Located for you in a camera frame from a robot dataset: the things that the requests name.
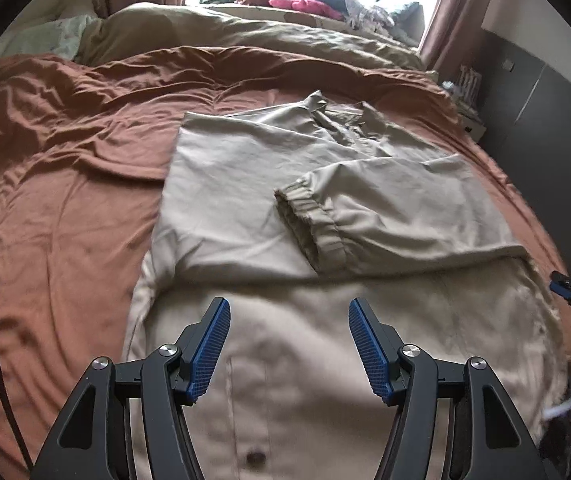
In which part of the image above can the pile of mixed clothes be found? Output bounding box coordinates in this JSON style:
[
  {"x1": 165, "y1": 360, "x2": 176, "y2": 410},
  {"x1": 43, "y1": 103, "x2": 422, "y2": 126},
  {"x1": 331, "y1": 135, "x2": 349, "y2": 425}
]
[{"x1": 305, "y1": 0, "x2": 396, "y2": 31}]

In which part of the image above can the grey pillow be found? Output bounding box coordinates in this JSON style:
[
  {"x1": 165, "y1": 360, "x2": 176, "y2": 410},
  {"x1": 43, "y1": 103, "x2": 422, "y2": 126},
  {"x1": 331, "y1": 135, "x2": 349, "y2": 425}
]
[{"x1": 390, "y1": 2, "x2": 423, "y2": 43}]

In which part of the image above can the beige duvet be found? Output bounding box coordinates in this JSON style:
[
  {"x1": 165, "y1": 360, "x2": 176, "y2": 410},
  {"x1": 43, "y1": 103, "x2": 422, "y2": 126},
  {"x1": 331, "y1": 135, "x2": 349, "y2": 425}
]
[{"x1": 78, "y1": 2, "x2": 439, "y2": 73}]

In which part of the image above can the pink plush cushion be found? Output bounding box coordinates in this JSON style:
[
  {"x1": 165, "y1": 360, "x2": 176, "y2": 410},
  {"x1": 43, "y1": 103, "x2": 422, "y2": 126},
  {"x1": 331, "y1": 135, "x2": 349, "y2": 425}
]
[{"x1": 270, "y1": 0, "x2": 333, "y2": 17}]

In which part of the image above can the white nightstand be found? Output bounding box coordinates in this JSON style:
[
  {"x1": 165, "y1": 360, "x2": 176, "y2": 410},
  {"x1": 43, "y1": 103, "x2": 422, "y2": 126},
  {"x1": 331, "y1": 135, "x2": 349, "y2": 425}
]
[{"x1": 453, "y1": 97, "x2": 489, "y2": 141}]

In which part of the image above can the brown blanket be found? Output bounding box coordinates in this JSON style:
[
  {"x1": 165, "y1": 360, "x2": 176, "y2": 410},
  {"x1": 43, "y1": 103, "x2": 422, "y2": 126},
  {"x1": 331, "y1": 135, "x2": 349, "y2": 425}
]
[{"x1": 0, "y1": 46, "x2": 571, "y2": 480}]

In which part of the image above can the pale green pillow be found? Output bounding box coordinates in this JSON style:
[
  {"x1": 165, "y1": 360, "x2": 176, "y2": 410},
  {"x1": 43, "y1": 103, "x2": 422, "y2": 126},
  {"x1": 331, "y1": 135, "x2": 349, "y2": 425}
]
[{"x1": 3, "y1": 12, "x2": 101, "y2": 61}]

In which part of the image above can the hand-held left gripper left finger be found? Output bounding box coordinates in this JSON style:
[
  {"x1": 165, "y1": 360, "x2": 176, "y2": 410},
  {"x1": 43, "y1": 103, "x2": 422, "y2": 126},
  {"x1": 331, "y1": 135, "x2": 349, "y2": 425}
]
[{"x1": 30, "y1": 297, "x2": 231, "y2": 480}]

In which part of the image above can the beige jacket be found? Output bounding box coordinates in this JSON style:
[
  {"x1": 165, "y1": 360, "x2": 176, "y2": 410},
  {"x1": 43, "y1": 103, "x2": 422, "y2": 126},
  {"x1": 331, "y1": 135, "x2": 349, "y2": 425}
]
[{"x1": 123, "y1": 91, "x2": 571, "y2": 480}]

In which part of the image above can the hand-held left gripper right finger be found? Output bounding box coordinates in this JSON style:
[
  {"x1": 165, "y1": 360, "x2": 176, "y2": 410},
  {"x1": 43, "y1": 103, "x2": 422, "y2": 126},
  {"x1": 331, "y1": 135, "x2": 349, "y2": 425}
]
[{"x1": 348, "y1": 297, "x2": 549, "y2": 480}]

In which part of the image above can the white pink box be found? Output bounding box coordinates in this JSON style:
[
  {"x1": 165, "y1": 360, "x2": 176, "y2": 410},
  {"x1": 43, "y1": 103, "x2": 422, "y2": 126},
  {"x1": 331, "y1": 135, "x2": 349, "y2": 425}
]
[{"x1": 458, "y1": 65, "x2": 481, "y2": 106}]

